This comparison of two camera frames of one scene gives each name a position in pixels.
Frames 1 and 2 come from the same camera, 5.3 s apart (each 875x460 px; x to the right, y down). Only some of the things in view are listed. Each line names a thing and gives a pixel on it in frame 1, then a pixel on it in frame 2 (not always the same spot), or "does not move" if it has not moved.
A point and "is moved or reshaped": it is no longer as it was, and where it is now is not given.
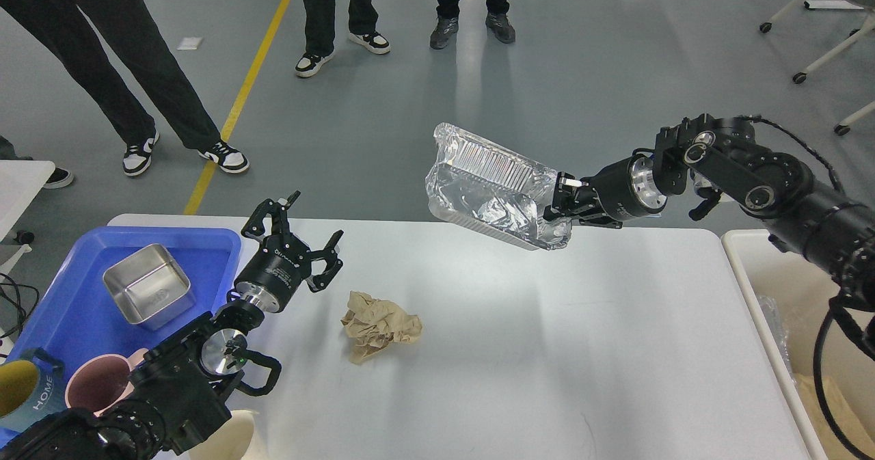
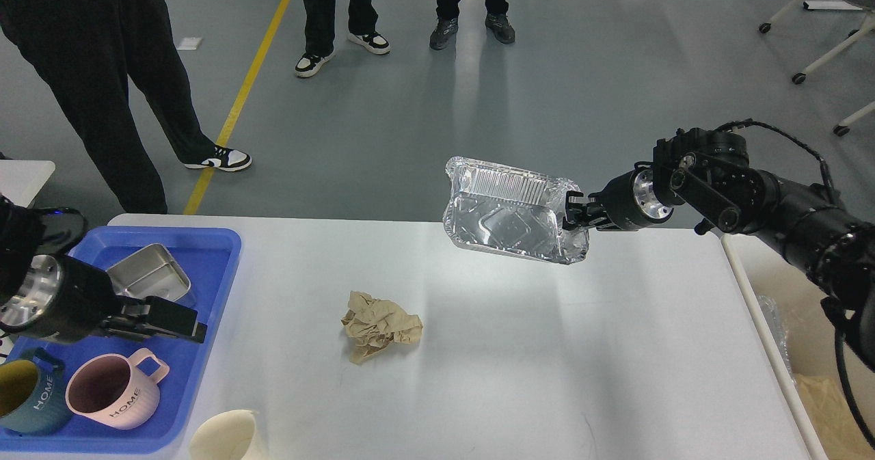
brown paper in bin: [847, 421] does not move
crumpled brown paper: [372, 325] does not move
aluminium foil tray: [484, 185] is moved or reshaped
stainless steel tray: [149, 286] does not move
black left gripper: [282, 262] to [70, 300]
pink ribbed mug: [96, 381] does not move
